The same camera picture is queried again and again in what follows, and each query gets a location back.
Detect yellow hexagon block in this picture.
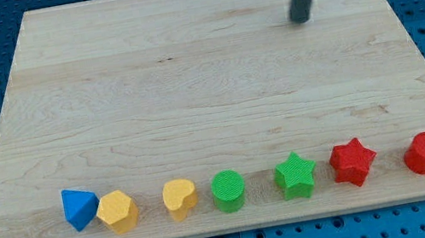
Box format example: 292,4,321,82
96,190,139,235

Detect green cylinder block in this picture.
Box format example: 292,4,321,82
211,170,246,213

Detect blue triangular prism block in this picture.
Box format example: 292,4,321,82
61,189,99,231

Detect green star block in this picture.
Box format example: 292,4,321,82
274,151,316,200

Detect light wooden board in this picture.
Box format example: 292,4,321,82
0,0,425,238

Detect red star block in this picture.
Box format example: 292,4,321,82
329,137,377,187

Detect yellow heart block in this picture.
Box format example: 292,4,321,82
162,178,198,222

